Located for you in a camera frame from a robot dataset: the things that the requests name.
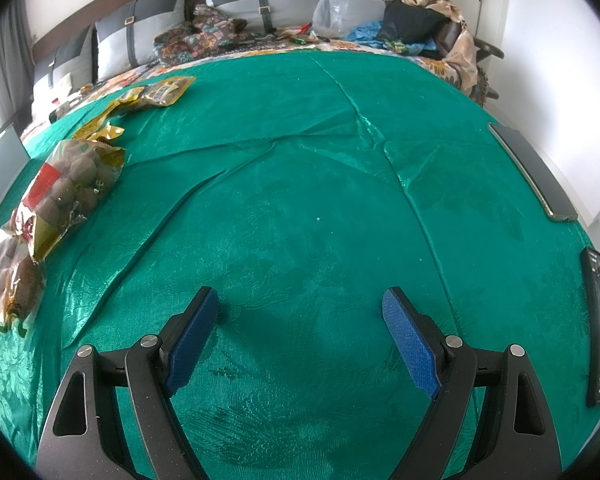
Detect clear packet of brown snack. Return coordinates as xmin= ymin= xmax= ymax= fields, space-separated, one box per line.
xmin=0 ymin=210 xmax=47 ymax=333

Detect grey storage box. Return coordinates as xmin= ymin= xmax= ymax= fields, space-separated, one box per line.
xmin=0 ymin=125 xmax=32 ymax=233

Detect beige packet with yellow edges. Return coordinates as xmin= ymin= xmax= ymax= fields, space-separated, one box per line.
xmin=141 ymin=76 xmax=197 ymax=109

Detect dark floral folded quilt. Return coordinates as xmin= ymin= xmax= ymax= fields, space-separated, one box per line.
xmin=152 ymin=5 xmax=249 ymax=64

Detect red gold packet brown balls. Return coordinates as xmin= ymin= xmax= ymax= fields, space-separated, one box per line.
xmin=22 ymin=139 xmax=127 ymax=262

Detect grey curtain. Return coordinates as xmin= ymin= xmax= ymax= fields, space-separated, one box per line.
xmin=0 ymin=0 xmax=34 ymax=137

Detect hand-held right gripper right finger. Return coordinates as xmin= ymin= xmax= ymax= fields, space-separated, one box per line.
xmin=381 ymin=286 xmax=565 ymax=480

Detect dark chair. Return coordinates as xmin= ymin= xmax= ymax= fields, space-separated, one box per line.
xmin=437 ymin=22 xmax=506 ymax=102

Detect green satin cloth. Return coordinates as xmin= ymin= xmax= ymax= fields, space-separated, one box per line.
xmin=0 ymin=52 xmax=600 ymax=480

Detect black bag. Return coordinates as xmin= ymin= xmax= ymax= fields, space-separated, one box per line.
xmin=380 ymin=1 xmax=451 ymax=52

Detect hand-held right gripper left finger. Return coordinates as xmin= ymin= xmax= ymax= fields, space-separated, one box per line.
xmin=34 ymin=286 xmax=221 ymax=480

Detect grey phone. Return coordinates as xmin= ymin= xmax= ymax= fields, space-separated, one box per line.
xmin=487 ymin=122 xmax=579 ymax=224

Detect plain yellow snack packet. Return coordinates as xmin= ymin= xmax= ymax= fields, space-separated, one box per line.
xmin=71 ymin=120 xmax=127 ymax=144

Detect clear plastic bag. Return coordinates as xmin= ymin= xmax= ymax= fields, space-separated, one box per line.
xmin=312 ymin=0 xmax=355 ymax=40

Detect blue cloth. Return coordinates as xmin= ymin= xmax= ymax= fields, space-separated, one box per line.
xmin=347 ymin=21 xmax=387 ymax=49

